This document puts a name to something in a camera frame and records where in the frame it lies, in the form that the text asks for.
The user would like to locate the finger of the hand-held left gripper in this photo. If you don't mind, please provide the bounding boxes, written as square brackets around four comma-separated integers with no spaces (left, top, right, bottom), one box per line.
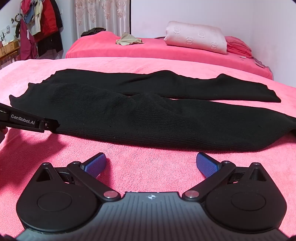
[44,118,60,134]

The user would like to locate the pink floral curtain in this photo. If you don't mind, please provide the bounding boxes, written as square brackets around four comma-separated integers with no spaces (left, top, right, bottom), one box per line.
[74,0,131,38]

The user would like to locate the wooden drawer cabinet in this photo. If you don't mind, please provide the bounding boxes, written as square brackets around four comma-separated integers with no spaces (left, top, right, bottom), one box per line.
[0,39,22,64]

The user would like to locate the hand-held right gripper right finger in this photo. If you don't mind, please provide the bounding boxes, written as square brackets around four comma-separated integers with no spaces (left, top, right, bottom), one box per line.
[182,152,270,201]

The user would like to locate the person's left hand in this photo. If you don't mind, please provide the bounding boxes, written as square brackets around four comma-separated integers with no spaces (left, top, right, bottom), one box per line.
[0,127,9,143]

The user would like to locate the rack of hanging clothes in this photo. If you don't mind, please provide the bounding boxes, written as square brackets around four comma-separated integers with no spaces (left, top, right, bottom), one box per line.
[11,0,64,61]

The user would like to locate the dark crumpled cloth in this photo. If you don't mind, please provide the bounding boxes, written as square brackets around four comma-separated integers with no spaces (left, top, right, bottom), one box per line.
[80,27,107,38]

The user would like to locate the black knit pants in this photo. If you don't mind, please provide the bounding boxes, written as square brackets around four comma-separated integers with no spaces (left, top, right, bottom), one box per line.
[9,69,296,152]

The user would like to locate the pink terry bed blanket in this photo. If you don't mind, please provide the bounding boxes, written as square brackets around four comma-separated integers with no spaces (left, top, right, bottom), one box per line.
[0,57,296,210]

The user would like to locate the pale pink embossed pillow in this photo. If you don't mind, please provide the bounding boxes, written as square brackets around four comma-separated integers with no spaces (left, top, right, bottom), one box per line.
[164,21,228,55]

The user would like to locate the beige crumpled cloth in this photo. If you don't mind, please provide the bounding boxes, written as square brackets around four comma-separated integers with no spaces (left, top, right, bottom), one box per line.
[116,33,145,46]

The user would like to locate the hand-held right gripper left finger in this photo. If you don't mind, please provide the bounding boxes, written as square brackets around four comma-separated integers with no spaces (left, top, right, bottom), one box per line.
[34,152,121,202]

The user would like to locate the folded red blanket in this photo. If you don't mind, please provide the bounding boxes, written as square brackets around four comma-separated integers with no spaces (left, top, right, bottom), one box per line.
[225,36,253,58]

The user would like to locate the pink covered bed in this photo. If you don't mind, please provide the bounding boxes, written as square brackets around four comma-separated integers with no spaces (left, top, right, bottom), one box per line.
[65,31,275,80]

